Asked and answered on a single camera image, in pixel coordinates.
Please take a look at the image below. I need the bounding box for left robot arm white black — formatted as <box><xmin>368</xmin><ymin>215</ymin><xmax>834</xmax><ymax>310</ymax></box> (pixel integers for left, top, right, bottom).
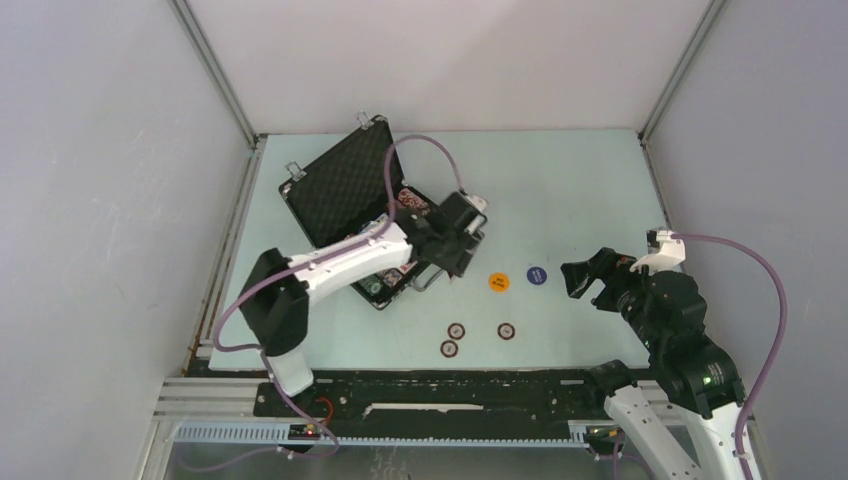
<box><xmin>236</xmin><ymin>192</ymin><xmax>488</xmax><ymax>417</ymax></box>

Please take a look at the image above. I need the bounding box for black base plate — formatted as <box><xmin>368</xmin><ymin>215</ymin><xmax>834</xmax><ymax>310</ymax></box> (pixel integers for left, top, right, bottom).
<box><xmin>253</xmin><ymin>369</ymin><xmax>608</xmax><ymax>441</ymax></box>

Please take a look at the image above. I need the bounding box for purple blue chip stack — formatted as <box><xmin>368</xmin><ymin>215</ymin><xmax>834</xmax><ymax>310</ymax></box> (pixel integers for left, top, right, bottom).
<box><xmin>378</xmin><ymin>269</ymin><xmax>405</xmax><ymax>288</ymax></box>

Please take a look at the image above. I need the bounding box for red white chip stack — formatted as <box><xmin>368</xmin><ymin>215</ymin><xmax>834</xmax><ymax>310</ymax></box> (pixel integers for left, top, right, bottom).
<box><xmin>396</xmin><ymin>188</ymin><xmax>431</xmax><ymax>214</ymax></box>

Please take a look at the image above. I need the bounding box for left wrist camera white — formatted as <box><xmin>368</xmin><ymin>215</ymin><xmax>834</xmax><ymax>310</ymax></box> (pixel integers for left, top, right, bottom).
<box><xmin>462</xmin><ymin>193</ymin><xmax>488</xmax><ymax>213</ymax></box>

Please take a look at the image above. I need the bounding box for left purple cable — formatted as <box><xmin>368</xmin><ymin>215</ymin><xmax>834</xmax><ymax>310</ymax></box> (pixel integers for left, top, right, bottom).
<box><xmin>211</xmin><ymin>134</ymin><xmax>465</xmax><ymax>462</ymax></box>

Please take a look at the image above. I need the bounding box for blue small blind button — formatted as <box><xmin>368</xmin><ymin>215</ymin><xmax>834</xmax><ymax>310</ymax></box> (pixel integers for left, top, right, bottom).
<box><xmin>526</xmin><ymin>266</ymin><xmax>548</xmax><ymax>285</ymax></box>

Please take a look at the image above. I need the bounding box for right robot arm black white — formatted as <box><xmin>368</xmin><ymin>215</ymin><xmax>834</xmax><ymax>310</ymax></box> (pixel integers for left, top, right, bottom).
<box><xmin>561</xmin><ymin>248</ymin><xmax>762</xmax><ymax>479</ymax></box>

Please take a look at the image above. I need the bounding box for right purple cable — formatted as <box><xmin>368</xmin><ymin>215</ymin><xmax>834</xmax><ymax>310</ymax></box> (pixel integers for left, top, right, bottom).
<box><xmin>672</xmin><ymin>231</ymin><xmax>788</xmax><ymax>480</ymax></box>

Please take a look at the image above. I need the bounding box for green chip stack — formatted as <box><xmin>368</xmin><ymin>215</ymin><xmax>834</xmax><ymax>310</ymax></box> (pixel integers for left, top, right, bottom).
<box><xmin>357</xmin><ymin>276</ymin><xmax>383</xmax><ymax>296</ymax></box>

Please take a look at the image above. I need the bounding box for white cable duct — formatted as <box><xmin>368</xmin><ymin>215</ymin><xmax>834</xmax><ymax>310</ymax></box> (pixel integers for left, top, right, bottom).
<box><xmin>173</xmin><ymin>423</ymin><xmax>598</xmax><ymax>446</ymax></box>

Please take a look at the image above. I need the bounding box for black aluminium poker case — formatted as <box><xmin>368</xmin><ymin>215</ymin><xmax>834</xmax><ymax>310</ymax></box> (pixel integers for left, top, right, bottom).
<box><xmin>278</xmin><ymin>115</ymin><xmax>449</xmax><ymax>310</ymax></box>

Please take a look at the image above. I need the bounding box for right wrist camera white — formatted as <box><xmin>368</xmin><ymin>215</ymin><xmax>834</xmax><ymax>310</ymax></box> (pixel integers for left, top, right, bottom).
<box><xmin>630</xmin><ymin>229</ymin><xmax>686</xmax><ymax>275</ymax></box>

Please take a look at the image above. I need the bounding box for purple cable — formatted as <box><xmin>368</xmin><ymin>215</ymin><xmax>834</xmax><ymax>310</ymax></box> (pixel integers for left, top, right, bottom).
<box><xmin>672</xmin><ymin>231</ymin><xmax>788</xmax><ymax>480</ymax></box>
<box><xmin>211</xmin><ymin>134</ymin><xmax>465</xmax><ymax>462</ymax></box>

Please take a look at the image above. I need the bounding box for orange big blind button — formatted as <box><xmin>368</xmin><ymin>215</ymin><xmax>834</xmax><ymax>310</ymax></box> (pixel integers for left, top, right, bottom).
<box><xmin>488</xmin><ymin>272</ymin><xmax>511</xmax><ymax>293</ymax></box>

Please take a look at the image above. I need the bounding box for red playing card deck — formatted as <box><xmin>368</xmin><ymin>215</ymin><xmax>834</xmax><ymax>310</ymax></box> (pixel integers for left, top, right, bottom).
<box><xmin>397</xmin><ymin>262</ymin><xmax>418</xmax><ymax>275</ymax></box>

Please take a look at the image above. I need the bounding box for brown 100 poker chip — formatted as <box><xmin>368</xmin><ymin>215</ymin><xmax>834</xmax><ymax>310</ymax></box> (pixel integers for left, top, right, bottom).
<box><xmin>497</xmin><ymin>322</ymin><xmax>516</xmax><ymax>341</ymax></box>
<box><xmin>447</xmin><ymin>323</ymin><xmax>466</xmax><ymax>341</ymax></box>
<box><xmin>440</xmin><ymin>340</ymin><xmax>459</xmax><ymax>358</ymax></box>

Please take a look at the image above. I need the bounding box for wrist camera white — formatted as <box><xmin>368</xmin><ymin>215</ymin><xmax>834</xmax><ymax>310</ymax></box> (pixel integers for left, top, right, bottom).
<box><xmin>462</xmin><ymin>193</ymin><xmax>488</xmax><ymax>213</ymax></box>
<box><xmin>630</xmin><ymin>229</ymin><xmax>686</xmax><ymax>275</ymax></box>

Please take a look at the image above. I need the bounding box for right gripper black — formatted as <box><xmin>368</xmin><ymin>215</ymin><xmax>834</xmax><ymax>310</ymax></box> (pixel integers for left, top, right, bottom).
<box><xmin>559</xmin><ymin>245</ymin><xmax>663</xmax><ymax>350</ymax></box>

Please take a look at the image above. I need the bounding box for aluminium frame rail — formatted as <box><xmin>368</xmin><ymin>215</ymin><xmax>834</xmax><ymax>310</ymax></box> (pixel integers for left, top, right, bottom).
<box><xmin>153</xmin><ymin>377</ymin><xmax>264</xmax><ymax>422</ymax></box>

